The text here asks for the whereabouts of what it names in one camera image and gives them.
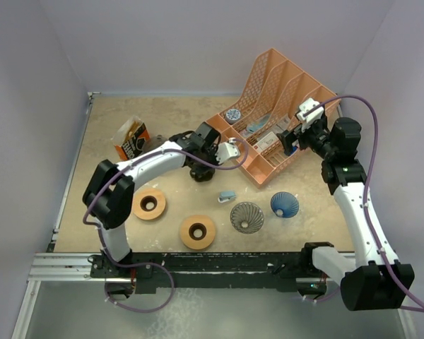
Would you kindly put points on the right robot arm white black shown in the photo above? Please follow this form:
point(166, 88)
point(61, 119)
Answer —
point(375, 279)

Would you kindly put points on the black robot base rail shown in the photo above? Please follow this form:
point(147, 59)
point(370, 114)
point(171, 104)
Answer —
point(280, 271)

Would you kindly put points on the peach plastic desk organizer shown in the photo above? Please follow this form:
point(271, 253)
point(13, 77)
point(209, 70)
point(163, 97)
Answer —
point(275, 86)

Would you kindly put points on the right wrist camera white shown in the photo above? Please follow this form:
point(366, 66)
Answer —
point(308, 112)

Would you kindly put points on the wooden ring dripper stand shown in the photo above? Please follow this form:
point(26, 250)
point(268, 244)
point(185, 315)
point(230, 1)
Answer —
point(149, 204)

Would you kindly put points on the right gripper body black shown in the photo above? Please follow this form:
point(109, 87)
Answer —
point(315, 137)

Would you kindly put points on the small blue stapler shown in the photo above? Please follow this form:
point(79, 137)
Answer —
point(226, 196)

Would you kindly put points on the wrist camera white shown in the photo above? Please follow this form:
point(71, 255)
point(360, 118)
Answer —
point(308, 112)
point(227, 151)

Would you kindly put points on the orange coffee filter bag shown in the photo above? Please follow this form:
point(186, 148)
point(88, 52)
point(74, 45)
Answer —
point(130, 138)

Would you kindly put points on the light blue scissors pack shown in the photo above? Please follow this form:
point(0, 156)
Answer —
point(258, 124)

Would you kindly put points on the aluminium frame rail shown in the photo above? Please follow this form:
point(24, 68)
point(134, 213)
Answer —
point(62, 300)

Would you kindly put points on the blue ribbed dripper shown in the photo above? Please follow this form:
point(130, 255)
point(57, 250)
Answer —
point(284, 205)

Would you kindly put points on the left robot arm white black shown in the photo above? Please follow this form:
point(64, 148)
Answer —
point(109, 193)

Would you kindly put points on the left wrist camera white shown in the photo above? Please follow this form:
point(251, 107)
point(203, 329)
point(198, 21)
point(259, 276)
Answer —
point(227, 151)

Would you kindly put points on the white stapler box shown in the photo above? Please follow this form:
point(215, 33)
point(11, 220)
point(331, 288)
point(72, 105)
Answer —
point(265, 142)

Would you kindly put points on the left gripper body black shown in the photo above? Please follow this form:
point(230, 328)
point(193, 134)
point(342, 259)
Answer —
point(209, 156)

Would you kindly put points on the grey ribbed glass dripper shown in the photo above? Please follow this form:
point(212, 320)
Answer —
point(247, 217)

